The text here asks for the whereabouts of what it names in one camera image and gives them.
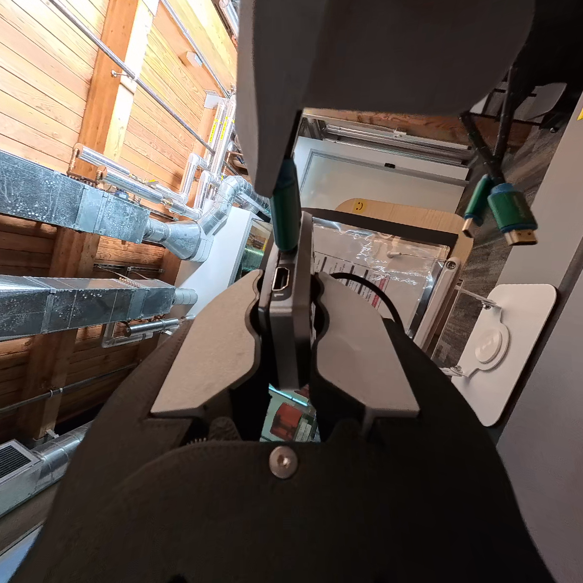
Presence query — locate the black cable with green plugs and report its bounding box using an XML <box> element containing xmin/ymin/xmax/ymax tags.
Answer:
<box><xmin>459</xmin><ymin>111</ymin><xmax>495</xmax><ymax>240</ymax></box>
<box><xmin>270</xmin><ymin>66</ymin><xmax>539</xmax><ymax>252</ymax></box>

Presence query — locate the rectangular metal air duct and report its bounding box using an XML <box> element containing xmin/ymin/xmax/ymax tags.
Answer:
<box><xmin>0</xmin><ymin>275</ymin><xmax>199</xmax><ymax>342</ymax></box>
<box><xmin>0</xmin><ymin>150</ymin><xmax>151</xmax><ymax>247</ymax></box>

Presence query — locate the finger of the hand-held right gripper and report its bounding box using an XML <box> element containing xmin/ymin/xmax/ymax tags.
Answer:
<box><xmin>236</xmin><ymin>0</ymin><xmax>537</xmax><ymax>196</ymax></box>

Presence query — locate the round spiral air duct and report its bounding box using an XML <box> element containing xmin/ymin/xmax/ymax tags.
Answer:
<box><xmin>0</xmin><ymin>421</ymin><xmax>92</xmax><ymax>517</ymax></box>

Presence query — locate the silver ventilation duct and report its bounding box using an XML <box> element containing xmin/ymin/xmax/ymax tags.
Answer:
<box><xmin>143</xmin><ymin>175</ymin><xmax>270</xmax><ymax>262</ymax></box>

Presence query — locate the instruction sheet display stand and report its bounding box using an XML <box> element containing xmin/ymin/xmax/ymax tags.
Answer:
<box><xmin>310</xmin><ymin>197</ymin><xmax>557</xmax><ymax>427</ymax></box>

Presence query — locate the silver adapter hub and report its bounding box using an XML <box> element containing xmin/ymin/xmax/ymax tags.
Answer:
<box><xmin>257</xmin><ymin>211</ymin><xmax>316</xmax><ymax>391</ymax></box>

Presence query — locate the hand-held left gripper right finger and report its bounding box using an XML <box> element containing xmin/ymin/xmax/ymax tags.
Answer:
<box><xmin>309</xmin><ymin>272</ymin><xmax>421</xmax><ymax>439</ymax></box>

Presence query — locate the thin black hub cable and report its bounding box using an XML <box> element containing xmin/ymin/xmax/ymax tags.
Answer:
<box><xmin>327</xmin><ymin>272</ymin><xmax>402</xmax><ymax>335</ymax></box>

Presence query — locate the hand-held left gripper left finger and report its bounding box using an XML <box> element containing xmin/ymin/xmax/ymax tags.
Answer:
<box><xmin>150</xmin><ymin>270</ymin><xmax>270</xmax><ymax>441</ymax></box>

